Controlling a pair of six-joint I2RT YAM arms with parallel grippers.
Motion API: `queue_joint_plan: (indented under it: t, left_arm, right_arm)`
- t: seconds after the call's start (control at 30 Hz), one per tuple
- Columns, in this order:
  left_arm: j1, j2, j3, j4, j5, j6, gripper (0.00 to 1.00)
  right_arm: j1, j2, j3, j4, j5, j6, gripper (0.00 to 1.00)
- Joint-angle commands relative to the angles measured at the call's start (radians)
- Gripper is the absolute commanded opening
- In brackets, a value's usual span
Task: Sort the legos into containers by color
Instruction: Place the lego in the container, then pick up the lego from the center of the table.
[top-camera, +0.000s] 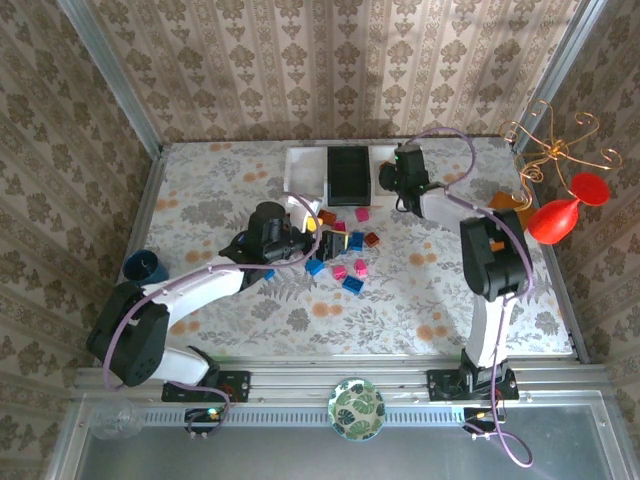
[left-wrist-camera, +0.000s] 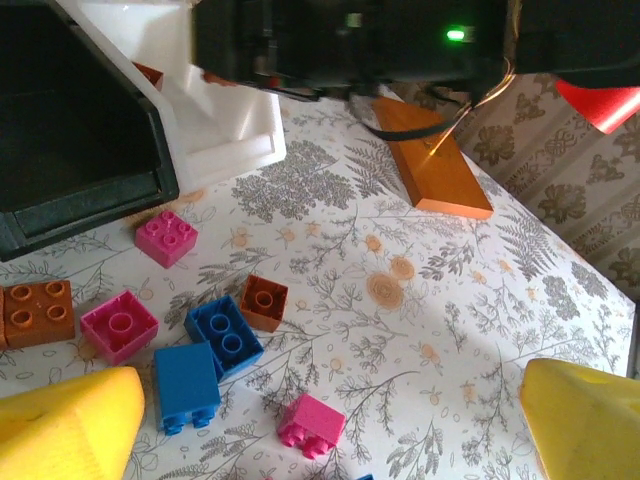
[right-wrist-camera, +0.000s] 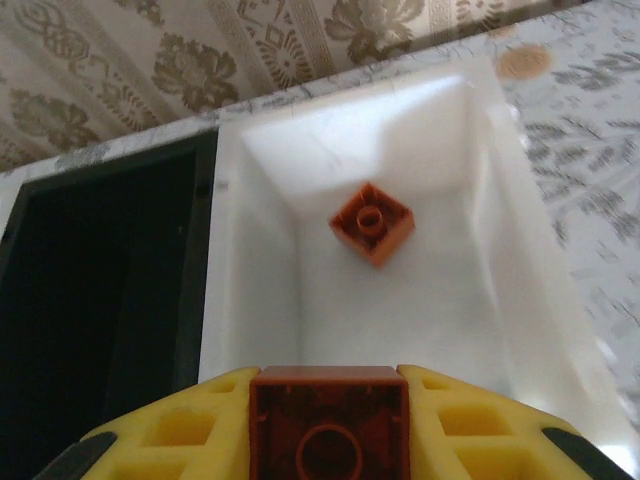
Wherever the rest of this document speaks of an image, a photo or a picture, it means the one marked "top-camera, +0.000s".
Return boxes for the black rectangular bin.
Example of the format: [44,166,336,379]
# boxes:
[326,145,375,208]

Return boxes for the orange cardboard box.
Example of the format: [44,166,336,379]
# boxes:
[487,189,539,234]

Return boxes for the dark blue mug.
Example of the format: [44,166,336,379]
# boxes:
[122,248,171,286]

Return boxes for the red wine glass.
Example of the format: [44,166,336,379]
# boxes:
[527,172,612,246]

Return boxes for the green leaf pattern bowl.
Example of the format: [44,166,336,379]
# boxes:
[327,378,386,442]

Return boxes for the small left controller board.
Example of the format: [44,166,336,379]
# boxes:
[183,405,224,426]

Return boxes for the small controller board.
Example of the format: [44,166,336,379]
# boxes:
[462,407,506,429]
[183,405,224,426]

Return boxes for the small right controller board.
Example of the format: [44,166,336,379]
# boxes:
[462,407,506,429]

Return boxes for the clear drinking glass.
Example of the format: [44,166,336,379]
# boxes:
[92,397,144,441]

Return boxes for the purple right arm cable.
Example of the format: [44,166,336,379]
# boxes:
[412,127,536,469]

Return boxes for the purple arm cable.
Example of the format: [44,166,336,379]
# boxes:
[102,192,324,439]
[412,127,536,469]

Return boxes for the long aluminium base rail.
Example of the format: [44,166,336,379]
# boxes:
[74,355,609,401]

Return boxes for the aluminium table side rail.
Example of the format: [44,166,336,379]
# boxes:
[514,144,594,365]
[92,144,169,371]

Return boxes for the gold wire stand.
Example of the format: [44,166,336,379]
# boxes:
[498,98,624,211]

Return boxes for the grey slotted cable duct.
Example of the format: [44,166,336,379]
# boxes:
[139,403,466,427]

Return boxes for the aluminium frame post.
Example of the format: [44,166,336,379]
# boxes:
[513,0,610,151]
[55,0,165,156]

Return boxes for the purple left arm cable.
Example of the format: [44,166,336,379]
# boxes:
[102,192,324,439]

